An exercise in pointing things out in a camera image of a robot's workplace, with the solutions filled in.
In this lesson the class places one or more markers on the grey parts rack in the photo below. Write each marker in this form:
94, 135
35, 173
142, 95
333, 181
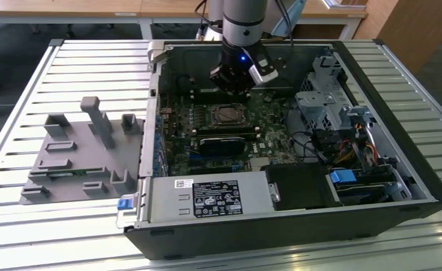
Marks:
78, 158

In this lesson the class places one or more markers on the blue disk carrier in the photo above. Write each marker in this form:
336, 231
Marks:
342, 177

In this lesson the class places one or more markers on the silver power supply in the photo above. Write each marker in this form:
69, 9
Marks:
169, 203

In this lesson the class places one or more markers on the black RAM slot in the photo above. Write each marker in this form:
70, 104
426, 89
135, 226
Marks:
225, 130

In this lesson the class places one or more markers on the black graphics card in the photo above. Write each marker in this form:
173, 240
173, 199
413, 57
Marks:
221, 145

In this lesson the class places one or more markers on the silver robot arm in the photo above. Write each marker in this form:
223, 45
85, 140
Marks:
243, 22

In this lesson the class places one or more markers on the black plastic shroud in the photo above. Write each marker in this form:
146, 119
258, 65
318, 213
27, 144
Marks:
300, 189

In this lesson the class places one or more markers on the green motherboard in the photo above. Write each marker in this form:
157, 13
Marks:
274, 132

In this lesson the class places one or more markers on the wooden cabinet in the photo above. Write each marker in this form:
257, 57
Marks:
413, 28

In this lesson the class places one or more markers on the silver chipset heatsink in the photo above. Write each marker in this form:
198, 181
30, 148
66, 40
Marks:
261, 163

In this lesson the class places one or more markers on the blue case latch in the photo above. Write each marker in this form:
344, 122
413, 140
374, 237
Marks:
125, 204

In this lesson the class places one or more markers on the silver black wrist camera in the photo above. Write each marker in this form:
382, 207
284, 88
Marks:
265, 74

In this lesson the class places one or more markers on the black PC case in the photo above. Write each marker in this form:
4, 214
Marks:
243, 240

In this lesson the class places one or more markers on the green RAM stick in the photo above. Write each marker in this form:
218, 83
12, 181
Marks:
78, 172

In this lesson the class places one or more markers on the CPU socket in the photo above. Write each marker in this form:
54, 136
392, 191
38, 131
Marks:
229, 115

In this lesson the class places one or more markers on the silver metal drive cage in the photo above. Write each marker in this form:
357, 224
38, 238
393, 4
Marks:
312, 98

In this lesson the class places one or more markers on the wooden desk white frame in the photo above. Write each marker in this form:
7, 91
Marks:
74, 7

